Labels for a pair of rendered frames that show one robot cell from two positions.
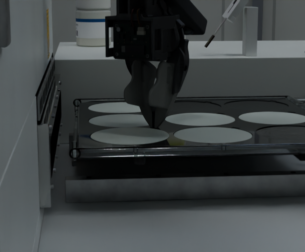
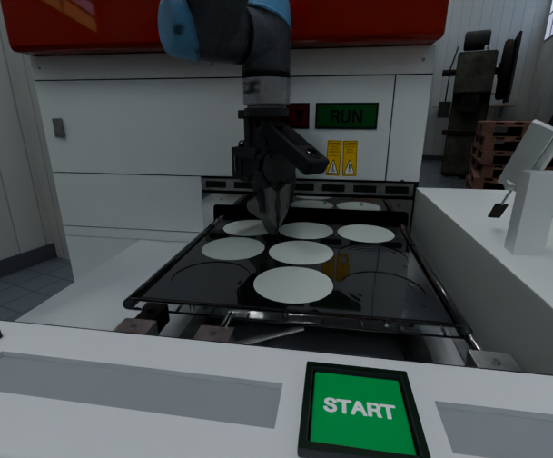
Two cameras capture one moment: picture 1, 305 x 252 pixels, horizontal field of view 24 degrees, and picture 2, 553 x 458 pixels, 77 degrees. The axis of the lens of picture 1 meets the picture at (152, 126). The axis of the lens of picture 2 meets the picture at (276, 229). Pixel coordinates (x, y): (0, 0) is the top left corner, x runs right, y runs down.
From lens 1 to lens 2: 1.25 m
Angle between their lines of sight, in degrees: 100
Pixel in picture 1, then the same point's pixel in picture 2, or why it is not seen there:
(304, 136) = (194, 278)
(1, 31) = (54, 132)
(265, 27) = not seen: outside the picture
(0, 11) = (54, 126)
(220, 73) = (463, 253)
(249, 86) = (476, 288)
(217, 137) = (221, 247)
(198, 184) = not seen: hidden behind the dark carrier
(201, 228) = not seen: hidden behind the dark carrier
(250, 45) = (510, 233)
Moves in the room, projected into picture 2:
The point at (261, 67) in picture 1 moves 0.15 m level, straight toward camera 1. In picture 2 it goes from (488, 269) to (346, 248)
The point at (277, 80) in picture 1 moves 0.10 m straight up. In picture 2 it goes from (497, 303) to (518, 205)
